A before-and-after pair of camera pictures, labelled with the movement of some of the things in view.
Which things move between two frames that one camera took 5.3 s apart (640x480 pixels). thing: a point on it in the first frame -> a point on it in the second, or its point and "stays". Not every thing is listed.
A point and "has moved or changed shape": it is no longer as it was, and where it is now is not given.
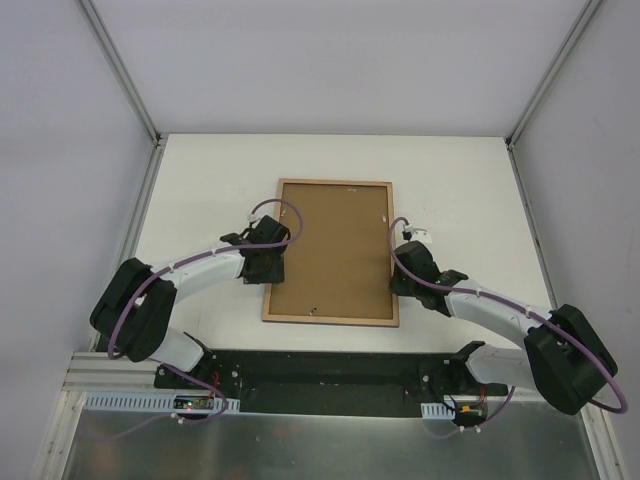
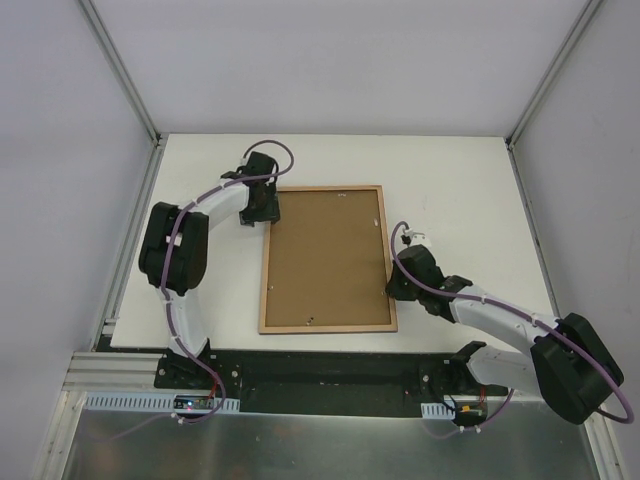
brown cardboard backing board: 341,266 has moved or changed shape
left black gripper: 265,273 -> 259,215
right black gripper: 405,287 stays
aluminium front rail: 525,442 stays
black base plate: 331,382 stays
